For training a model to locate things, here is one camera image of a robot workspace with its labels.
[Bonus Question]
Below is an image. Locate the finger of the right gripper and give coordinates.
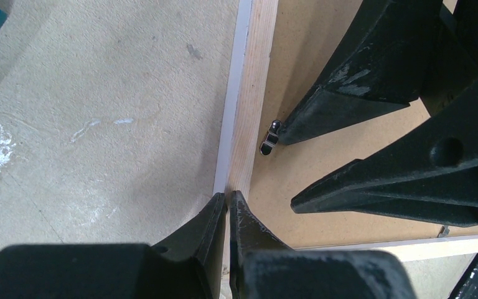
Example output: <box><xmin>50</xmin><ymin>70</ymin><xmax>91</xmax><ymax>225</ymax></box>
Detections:
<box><xmin>278</xmin><ymin>1</ymin><xmax>442</xmax><ymax>145</ymax></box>
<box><xmin>291</xmin><ymin>79</ymin><xmax>478</xmax><ymax>227</ymax></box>

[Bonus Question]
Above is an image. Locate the wooden picture frame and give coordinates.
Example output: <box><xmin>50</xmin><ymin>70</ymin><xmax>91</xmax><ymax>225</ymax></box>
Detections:
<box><xmin>214</xmin><ymin>1</ymin><xmax>478</xmax><ymax>262</ymax></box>

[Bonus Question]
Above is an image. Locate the brown backing board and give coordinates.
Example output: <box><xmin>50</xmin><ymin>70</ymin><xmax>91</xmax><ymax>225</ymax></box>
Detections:
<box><xmin>250</xmin><ymin>1</ymin><xmax>478</xmax><ymax>247</ymax></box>

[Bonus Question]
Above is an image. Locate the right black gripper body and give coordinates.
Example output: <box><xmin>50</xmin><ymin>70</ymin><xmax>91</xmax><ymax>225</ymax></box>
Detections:
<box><xmin>420</xmin><ymin>1</ymin><xmax>478</xmax><ymax>116</ymax></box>

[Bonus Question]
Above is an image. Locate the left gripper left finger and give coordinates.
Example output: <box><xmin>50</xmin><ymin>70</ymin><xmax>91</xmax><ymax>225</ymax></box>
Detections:
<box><xmin>0</xmin><ymin>193</ymin><xmax>227</xmax><ymax>298</ymax></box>

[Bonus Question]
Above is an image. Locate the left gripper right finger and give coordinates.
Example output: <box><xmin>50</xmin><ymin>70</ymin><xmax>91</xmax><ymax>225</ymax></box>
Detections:
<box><xmin>228</xmin><ymin>191</ymin><xmax>416</xmax><ymax>298</ymax></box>

